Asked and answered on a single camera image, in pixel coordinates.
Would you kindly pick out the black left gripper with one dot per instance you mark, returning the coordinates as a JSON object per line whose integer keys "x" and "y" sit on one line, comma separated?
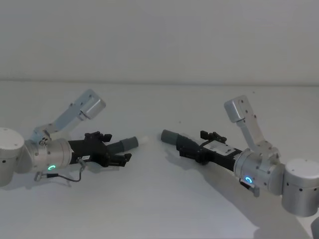
{"x": 87, "y": 150}

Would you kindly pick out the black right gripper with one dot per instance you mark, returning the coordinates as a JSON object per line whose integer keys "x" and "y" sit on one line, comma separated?
{"x": 219, "y": 154}

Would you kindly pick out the grey marker with white tip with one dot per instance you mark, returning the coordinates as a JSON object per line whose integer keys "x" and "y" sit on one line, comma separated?
{"x": 127, "y": 144}

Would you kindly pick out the grey marker cap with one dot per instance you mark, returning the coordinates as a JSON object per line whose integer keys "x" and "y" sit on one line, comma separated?
{"x": 169, "y": 137}

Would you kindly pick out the white table cloth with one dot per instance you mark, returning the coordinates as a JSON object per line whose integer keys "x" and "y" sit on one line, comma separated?
{"x": 154, "y": 199}

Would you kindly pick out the white curtain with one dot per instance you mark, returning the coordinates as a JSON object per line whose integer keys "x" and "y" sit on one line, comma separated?
{"x": 159, "y": 37}

